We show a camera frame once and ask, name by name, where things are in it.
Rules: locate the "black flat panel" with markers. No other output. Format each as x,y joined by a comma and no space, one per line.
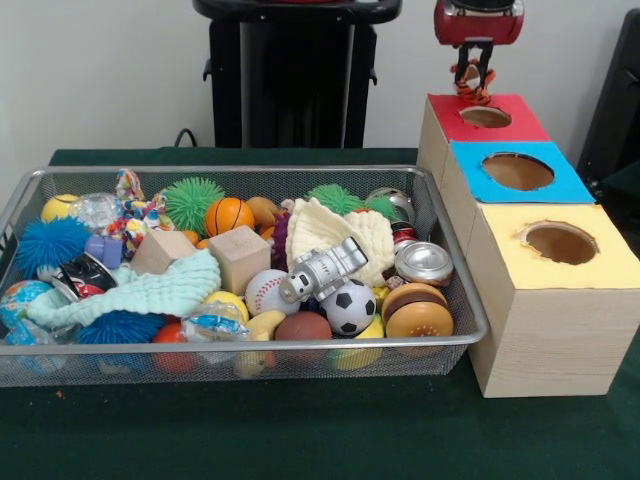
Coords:
620,100

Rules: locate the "wooden box with three holes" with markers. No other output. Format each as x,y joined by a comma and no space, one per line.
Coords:
550,340

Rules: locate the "crushed silver drink can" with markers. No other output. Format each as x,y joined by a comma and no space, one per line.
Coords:
422,260

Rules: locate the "blue spiky rubber ball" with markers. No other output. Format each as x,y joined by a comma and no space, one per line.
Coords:
50,247

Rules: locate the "orange basketball toy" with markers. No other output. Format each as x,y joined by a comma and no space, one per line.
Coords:
229,216

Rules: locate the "wooden cube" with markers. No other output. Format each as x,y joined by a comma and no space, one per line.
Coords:
239,260

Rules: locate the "wooden toy hamburger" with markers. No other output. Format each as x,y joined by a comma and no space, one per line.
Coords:
417,320

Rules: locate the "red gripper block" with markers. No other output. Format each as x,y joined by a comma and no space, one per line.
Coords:
480,27

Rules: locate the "cream knitted cloth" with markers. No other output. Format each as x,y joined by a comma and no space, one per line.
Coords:
310,227

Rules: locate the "black and white soccer ball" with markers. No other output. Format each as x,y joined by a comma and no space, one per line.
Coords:
350,307

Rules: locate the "orange striped tiger plush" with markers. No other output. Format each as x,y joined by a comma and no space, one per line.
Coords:
472,90

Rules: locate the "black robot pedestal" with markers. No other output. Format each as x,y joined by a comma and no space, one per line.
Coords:
225,75

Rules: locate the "dark green table cloth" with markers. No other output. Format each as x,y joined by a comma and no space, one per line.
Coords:
300,435
625,200

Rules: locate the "white baseball toy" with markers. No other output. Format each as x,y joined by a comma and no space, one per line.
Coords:
265,292

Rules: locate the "silver robot figure toy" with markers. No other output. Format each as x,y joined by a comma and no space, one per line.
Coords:
325,270

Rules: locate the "mint green knitted cloth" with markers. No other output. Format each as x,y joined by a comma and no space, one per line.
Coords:
150,292

